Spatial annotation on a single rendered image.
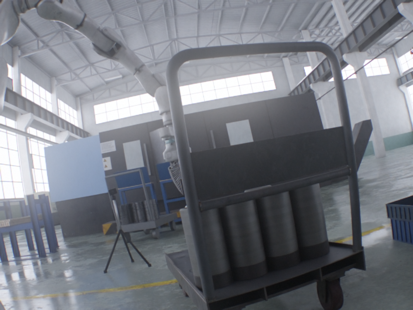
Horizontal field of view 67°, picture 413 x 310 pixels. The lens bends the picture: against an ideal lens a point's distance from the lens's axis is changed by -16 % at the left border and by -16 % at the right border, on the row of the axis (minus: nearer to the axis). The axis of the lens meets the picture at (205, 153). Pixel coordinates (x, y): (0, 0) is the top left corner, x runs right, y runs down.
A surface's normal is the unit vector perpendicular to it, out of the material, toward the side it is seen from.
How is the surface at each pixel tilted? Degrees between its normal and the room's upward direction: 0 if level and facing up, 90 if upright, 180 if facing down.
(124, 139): 86
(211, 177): 98
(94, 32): 112
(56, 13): 159
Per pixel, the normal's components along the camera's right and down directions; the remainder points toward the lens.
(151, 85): -0.04, 0.21
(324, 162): 0.25, 0.01
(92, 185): 0.02, -0.15
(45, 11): 0.20, 0.82
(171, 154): -0.25, 0.05
